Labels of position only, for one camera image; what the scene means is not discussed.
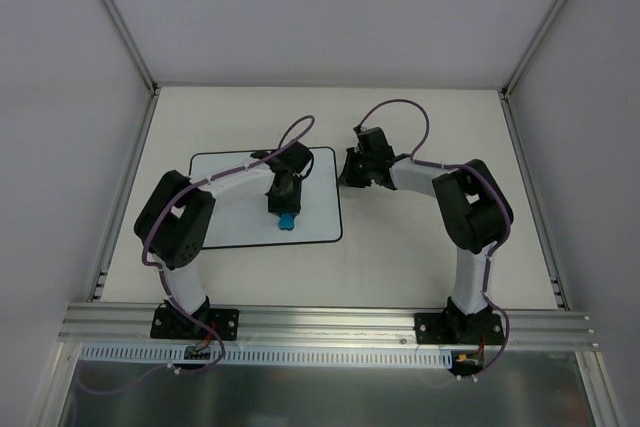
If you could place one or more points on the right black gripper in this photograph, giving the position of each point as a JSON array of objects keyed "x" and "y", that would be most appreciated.
[{"x": 353, "y": 167}]

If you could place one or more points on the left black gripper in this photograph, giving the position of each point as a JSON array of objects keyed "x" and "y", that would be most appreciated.
[{"x": 284, "y": 204}]

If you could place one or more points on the blue whiteboard eraser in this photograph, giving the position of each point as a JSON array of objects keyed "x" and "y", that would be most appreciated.
[{"x": 286, "y": 221}]

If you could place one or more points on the white whiteboard black frame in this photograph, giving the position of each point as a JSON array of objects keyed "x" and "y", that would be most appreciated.
[{"x": 242, "y": 219}]

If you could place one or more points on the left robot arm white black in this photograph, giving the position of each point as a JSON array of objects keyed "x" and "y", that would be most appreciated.
[{"x": 173, "y": 224}]

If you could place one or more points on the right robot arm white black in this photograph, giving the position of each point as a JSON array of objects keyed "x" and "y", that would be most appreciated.
[{"x": 476, "y": 217}]

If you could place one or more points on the white slotted cable duct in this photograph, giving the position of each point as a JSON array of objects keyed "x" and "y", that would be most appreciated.
[{"x": 412, "y": 357}]

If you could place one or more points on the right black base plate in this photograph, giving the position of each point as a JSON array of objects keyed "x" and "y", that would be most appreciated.
[{"x": 445, "y": 328}]

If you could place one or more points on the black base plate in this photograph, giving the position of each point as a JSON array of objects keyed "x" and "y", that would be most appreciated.
[
  {"x": 169, "y": 324},
  {"x": 445, "y": 328}
]

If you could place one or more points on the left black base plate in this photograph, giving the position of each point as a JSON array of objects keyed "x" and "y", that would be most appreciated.
[{"x": 169, "y": 324}]

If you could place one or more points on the aluminium mounting rail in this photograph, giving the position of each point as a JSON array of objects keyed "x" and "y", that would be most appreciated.
[{"x": 544, "y": 330}]

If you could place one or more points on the left aluminium frame post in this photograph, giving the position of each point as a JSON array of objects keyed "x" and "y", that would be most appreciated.
[{"x": 131, "y": 48}]

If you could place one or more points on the aluminium frame post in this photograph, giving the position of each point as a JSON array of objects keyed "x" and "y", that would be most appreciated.
[
  {"x": 131, "y": 48},
  {"x": 541, "y": 32}
]

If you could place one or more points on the right aluminium frame post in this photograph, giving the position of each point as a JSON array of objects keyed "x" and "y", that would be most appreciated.
[{"x": 541, "y": 32}]

